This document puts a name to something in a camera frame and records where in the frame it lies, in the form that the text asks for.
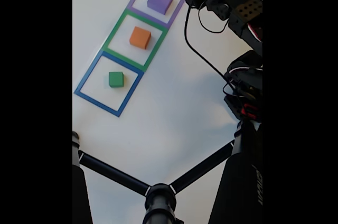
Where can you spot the orange square block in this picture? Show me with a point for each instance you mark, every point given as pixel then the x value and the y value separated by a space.
pixel 140 37

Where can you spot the green square frame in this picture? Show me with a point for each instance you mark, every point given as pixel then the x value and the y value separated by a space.
pixel 155 47

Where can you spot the blue square frame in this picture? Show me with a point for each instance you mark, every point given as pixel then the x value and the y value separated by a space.
pixel 132 90

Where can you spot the green square block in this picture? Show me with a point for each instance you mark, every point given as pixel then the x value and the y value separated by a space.
pixel 115 79

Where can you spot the black camera tripod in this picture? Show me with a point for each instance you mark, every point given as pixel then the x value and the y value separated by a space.
pixel 237 181

